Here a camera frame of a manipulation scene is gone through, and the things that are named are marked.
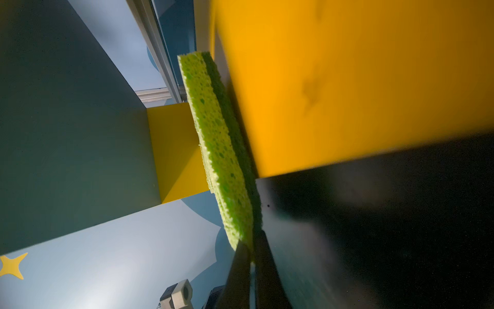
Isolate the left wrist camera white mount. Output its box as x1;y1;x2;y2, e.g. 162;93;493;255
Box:
157;279;194;309

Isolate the green sponge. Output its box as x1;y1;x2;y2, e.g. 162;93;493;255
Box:
178;51;262;251

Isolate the left aluminium frame post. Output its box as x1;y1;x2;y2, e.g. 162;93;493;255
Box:
126;0;185;104

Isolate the yellow shelf with coloured boards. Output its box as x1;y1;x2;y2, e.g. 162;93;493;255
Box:
1;1;493;254

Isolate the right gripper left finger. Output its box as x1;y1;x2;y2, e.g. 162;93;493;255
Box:
216;242;251;309

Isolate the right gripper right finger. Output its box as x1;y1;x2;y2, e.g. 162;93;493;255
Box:
254;230;292;308

